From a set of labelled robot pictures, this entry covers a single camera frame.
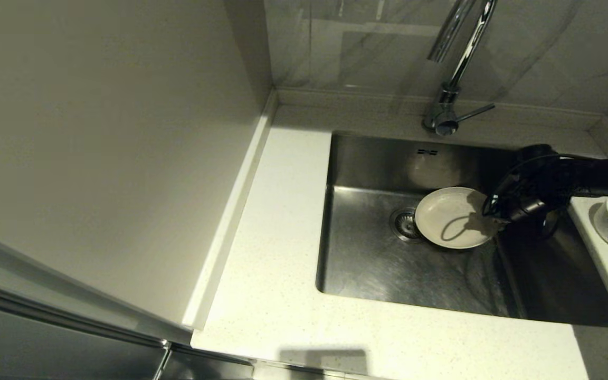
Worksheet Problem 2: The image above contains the chrome kitchen faucet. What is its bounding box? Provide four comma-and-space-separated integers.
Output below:
422, 0, 497, 136

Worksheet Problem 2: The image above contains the grey under-counter cabinet front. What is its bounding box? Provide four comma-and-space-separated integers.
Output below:
156, 346, 254, 380

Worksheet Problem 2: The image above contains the grey tall cabinet door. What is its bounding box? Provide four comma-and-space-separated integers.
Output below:
0, 280, 170, 380

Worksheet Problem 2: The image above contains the beige round plate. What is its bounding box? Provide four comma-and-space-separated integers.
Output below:
414, 187, 501, 250

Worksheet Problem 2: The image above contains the stainless steel sink basin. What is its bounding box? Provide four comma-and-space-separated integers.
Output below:
315, 131, 608, 329

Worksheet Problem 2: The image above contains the beige tall cabinet side panel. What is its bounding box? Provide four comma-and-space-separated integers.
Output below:
0, 0, 278, 346

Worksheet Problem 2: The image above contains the round metal drain strainer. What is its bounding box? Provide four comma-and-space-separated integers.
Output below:
389, 207, 422, 242

